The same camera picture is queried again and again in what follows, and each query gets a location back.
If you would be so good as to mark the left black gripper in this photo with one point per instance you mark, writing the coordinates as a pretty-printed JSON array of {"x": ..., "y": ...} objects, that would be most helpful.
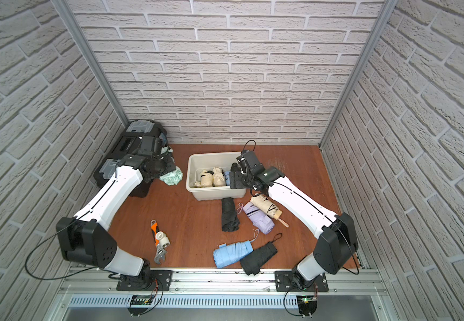
[{"x": 166, "y": 164}]

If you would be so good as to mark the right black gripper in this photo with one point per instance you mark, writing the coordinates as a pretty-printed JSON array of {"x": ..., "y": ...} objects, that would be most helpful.
[{"x": 235, "y": 179}]

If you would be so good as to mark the light blue umbrella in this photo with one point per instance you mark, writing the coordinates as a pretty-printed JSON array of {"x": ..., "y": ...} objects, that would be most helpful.
[
  {"x": 227, "y": 178},
  {"x": 226, "y": 255}
]

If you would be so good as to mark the beige umbrella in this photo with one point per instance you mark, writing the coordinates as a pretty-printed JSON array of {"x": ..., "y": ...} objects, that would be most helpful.
[
  {"x": 218, "y": 177},
  {"x": 206, "y": 180},
  {"x": 268, "y": 207}
]

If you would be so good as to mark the mint green umbrella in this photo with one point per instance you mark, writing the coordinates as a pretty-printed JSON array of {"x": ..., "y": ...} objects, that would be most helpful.
[{"x": 173, "y": 174}]

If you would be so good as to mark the white plastic storage box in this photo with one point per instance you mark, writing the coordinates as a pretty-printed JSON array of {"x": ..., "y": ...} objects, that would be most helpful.
[{"x": 198, "y": 163}]

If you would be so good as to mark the black umbrella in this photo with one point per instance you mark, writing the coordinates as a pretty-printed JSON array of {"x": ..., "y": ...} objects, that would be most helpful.
[
  {"x": 253, "y": 262},
  {"x": 229, "y": 220}
]

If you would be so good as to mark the lilac umbrella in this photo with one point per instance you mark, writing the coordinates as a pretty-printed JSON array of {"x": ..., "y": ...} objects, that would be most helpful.
[{"x": 259, "y": 219}]

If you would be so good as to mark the light blue umbrella front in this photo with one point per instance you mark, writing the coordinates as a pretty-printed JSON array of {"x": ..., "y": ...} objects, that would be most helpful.
[{"x": 226, "y": 255}]

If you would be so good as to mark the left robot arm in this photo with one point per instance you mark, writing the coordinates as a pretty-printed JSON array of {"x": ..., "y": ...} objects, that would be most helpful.
[{"x": 85, "y": 238}]

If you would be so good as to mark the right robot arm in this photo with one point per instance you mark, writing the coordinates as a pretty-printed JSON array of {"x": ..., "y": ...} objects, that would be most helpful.
[{"x": 335, "y": 234}]

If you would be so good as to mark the black umbrella front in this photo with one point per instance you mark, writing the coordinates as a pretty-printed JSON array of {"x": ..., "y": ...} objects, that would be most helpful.
[{"x": 253, "y": 262}]

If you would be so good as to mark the black plastic toolbox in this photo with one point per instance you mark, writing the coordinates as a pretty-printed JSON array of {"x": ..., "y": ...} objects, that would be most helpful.
[{"x": 124, "y": 152}]

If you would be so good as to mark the white pipe fitting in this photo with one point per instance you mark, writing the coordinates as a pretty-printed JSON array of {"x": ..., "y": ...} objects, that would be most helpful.
[{"x": 162, "y": 240}]

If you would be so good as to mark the left controller board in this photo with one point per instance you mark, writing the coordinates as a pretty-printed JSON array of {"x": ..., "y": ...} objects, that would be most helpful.
[{"x": 141, "y": 304}]

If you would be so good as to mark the controller board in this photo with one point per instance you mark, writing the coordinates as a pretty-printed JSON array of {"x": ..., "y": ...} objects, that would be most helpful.
[
  {"x": 307, "y": 305},
  {"x": 141, "y": 304}
]

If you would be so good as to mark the right controller board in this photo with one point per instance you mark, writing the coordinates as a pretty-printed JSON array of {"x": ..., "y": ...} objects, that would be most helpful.
[{"x": 307, "y": 305}]

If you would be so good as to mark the orange handled adjustable wrench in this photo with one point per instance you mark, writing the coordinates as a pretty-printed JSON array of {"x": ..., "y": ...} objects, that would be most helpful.
[{"x": 160, "y": 250}]

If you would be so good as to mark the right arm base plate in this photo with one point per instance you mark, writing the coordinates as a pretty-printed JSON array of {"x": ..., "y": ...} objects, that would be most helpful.
[{"x": 290, "y": 280}]

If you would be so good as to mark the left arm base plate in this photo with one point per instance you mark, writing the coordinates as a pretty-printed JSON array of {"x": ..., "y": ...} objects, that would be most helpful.
[{"x": 146, "y": 281}]

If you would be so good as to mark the aluminium front rail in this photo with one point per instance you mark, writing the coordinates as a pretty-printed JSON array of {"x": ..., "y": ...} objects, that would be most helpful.
[{"x": 227, "y": 281}]

